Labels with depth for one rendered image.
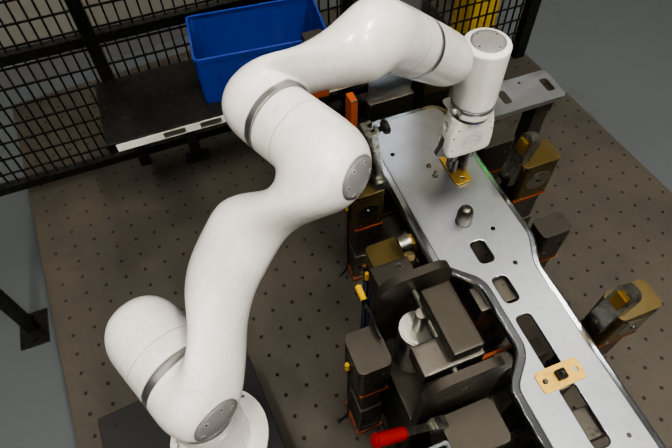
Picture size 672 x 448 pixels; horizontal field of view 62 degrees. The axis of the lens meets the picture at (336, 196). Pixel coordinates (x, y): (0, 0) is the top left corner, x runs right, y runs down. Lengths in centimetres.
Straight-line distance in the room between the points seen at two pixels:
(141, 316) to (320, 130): 39
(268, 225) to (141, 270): 87
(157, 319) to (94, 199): 89
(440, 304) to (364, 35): 41
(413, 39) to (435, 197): 54
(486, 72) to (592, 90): 212
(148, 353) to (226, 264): 18
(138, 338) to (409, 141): 74
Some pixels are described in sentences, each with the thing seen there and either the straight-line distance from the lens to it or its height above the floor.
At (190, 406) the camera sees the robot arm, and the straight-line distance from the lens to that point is 79.
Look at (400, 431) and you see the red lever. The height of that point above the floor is 114.
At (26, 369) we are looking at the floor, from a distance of 236.
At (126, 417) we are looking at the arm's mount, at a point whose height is 80.
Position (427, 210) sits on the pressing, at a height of 100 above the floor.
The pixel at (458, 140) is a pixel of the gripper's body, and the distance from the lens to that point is 112.
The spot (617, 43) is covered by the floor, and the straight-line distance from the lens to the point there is 344.
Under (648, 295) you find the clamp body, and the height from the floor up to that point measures 105.
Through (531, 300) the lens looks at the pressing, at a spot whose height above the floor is 100.
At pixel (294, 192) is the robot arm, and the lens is 64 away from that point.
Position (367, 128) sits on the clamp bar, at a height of 121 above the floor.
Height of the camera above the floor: 196
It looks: 54 degrees down
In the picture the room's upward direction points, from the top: 2 degrees counter-clockwise
